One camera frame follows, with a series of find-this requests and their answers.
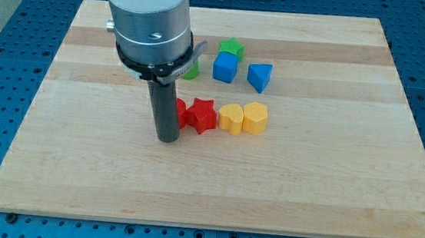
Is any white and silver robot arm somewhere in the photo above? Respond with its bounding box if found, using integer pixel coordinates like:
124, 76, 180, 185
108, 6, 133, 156
109, 0, 191, 65

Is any red star block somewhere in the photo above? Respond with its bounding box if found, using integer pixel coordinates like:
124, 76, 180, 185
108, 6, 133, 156
186, 98, 217, 134

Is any red round block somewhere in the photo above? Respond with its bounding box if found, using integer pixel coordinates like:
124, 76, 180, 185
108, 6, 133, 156
176, 98, 188, 129

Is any yellow heart block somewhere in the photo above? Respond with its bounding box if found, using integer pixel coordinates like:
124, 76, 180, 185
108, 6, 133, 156
218, 104, 244, 136

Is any green star block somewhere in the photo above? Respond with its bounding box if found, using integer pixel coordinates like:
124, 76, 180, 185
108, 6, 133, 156
218, 38, 244, 62

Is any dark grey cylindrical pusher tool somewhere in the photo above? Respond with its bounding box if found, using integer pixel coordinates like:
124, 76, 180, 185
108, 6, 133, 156
148, 81, 180, 143

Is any yellow hexagon block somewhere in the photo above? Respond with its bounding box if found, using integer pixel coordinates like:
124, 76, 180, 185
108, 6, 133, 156
242, 101, 268, 134

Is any black clamp ring with lever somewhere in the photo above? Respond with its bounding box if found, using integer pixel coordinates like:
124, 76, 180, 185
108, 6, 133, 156
111, 25, 209, 90

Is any light wooden board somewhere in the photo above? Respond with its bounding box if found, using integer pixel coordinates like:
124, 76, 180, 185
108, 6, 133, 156
0, 0, 425, 238

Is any blue cube block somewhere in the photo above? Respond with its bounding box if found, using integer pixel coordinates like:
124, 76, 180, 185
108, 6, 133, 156
212, 52, 239, 84

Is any blue triangle block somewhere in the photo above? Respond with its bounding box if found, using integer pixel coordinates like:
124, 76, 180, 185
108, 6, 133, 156
247, 63, 273, 94

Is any green cylinder block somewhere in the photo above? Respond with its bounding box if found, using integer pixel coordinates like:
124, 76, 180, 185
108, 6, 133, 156
182, 61, 199, 80

